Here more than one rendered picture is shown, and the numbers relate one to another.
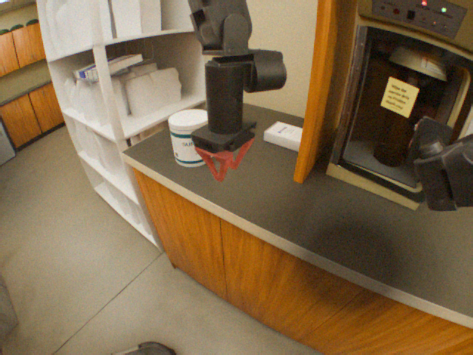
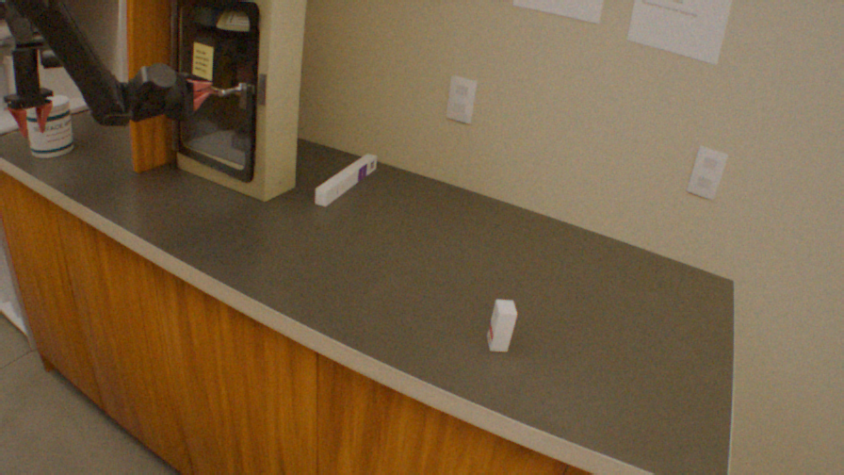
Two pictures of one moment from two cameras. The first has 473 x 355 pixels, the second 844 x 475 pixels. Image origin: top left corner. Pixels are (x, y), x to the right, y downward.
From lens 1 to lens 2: 1.11 m
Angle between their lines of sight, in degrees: 14
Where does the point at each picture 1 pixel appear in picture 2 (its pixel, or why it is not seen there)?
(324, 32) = (130, 11)
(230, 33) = (18, 30)
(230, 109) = (24, 78)
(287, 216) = (98, 192)
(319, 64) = (130, 41)
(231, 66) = (22, 50)
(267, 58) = not seen: hidden behind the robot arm
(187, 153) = (39, 139)
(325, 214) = (137, 193)
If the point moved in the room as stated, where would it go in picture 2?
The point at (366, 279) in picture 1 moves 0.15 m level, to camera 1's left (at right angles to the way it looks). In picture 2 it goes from (130, 237) to (68, 233)
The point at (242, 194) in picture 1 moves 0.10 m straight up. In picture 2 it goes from (73, 177) to (69, 140)
